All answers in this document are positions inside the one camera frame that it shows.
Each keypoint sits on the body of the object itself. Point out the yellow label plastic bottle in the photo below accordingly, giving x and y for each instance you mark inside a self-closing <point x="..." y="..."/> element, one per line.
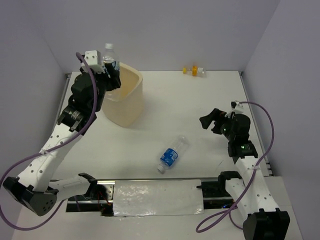
<point x="194" y="71"/>

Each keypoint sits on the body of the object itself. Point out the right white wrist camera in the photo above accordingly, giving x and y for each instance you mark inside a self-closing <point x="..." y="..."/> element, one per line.
<point x="236" y="108"/>

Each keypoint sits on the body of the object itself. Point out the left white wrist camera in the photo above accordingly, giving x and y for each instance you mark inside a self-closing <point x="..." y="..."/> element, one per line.
<point x="94" y="61"/>

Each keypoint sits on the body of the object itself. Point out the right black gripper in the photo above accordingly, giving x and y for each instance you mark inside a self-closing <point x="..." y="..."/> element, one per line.
<point x="215" y="115"/>

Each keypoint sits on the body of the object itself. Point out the blue label plastic bottle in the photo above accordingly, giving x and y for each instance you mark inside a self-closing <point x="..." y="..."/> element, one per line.
<point x="173" y="153"/>

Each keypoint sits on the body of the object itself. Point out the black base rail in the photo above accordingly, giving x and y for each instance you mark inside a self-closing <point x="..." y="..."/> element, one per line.
<point x="102" y="203"/>

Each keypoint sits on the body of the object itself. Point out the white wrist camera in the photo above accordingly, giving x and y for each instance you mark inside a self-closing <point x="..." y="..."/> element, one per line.
<point x="236" y="108"/>
<point x="94" y="61"/>

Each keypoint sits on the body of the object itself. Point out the green label plastic bottle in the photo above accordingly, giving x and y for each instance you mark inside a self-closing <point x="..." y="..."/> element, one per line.
<point x="110" y="61"/>

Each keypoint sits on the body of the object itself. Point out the cream plastic bin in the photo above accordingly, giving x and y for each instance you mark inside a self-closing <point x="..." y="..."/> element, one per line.
<point x="124" y="105"/>

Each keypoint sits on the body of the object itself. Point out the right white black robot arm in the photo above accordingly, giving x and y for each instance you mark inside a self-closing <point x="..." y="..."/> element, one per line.
<point x="262" y="217"/>

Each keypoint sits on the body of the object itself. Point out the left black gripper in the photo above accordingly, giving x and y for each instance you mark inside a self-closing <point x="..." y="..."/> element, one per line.
<point x="114" y="82"/>

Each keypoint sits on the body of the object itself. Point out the silver foil sheet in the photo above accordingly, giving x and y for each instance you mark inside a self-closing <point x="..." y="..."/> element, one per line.
<point x="157" y="198"/>

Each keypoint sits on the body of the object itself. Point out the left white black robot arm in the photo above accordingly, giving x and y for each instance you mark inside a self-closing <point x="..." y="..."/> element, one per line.
<point x="35" y="187"/>

